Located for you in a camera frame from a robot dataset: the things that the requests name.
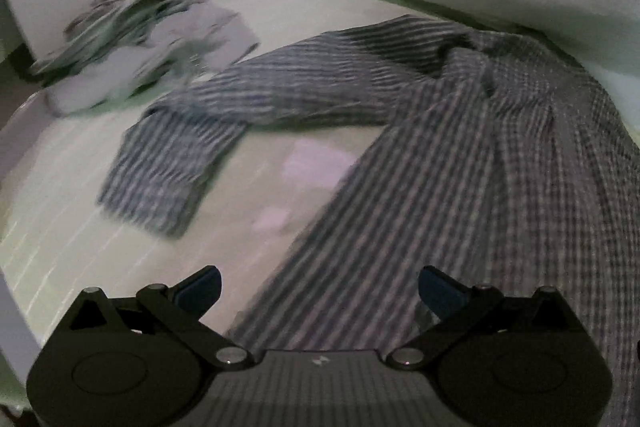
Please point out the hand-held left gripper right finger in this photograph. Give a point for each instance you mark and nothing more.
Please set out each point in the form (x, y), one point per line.
(440, 292)

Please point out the blue plaid shirt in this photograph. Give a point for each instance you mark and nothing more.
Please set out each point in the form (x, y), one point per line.
(450, 157)

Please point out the dark plaid shirt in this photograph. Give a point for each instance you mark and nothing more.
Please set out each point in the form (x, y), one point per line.
(120, 17)

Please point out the grey zipped garment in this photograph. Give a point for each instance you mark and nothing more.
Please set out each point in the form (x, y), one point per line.
(220, 32)

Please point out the green grid mat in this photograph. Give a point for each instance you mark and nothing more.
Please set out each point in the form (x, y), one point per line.
(75, 207)

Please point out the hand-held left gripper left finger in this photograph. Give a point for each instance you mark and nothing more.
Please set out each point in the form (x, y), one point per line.
(202, 292)

